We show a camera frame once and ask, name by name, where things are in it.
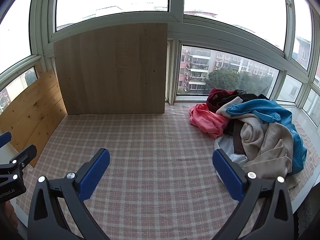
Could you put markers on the pink plaid blanket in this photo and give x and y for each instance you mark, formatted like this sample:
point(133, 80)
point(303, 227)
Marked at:
point(155, 140)

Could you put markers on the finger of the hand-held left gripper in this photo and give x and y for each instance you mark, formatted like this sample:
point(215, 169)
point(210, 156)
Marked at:
point(22, 158)
point(5, 138)

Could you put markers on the cream knit sweater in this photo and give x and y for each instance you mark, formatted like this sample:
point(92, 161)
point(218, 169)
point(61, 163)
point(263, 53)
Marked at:
point(267, 140)

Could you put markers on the dark brown garment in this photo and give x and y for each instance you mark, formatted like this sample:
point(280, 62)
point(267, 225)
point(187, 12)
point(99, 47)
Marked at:
point(237, 135)

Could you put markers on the dark red garment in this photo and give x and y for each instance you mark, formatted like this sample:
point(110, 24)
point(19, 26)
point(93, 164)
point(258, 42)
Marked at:
point(216, 97)

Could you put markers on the pine plank panel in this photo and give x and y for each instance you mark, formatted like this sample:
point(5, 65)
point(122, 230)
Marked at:
point(32, 115)

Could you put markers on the light wooden board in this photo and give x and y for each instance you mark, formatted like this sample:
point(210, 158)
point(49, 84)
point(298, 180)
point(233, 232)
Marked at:
point(112, 70)

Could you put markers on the pink garment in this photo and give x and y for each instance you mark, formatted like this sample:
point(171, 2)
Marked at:
point(205, 120)

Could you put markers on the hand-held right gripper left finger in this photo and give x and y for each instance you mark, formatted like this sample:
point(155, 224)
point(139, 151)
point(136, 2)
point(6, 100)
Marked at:
point(95, 172)

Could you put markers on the white window frame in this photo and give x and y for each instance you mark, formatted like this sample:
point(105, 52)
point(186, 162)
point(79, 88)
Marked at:
point(176, 22)

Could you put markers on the white shirt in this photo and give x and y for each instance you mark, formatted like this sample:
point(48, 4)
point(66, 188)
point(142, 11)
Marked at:
point(228, 150)

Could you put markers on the blue garment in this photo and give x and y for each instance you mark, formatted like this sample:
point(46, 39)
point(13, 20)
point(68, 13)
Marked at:
point(272, 110)

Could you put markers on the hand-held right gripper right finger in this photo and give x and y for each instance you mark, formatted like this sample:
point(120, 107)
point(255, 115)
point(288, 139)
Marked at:
point(227, 177)

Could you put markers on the black garment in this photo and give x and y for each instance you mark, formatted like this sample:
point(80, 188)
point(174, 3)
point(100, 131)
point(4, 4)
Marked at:
point(246, 97)

